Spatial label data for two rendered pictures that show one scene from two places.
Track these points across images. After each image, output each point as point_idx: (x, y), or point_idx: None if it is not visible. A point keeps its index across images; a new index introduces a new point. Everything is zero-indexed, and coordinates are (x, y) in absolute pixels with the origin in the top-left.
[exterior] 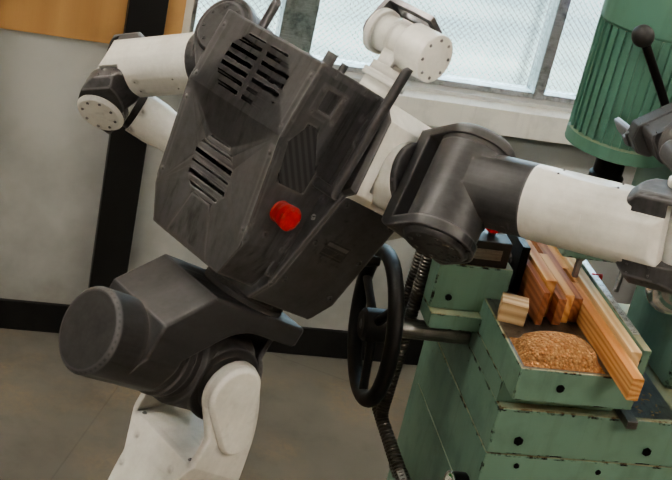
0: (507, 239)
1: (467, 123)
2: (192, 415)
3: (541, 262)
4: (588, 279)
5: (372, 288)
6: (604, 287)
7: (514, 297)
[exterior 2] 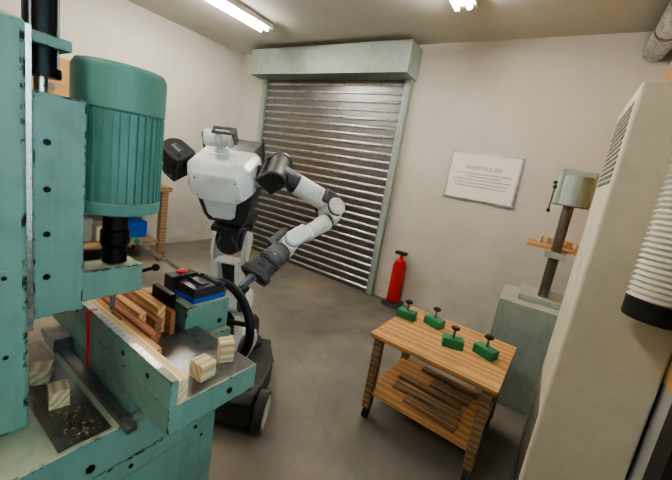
0: (169, 274)
1: (180, 139)
2: (234, 261)
3: (141, 293)
4: (99, 310)
5: (238, 322)
6: (85, 304)
7: (150, 290)
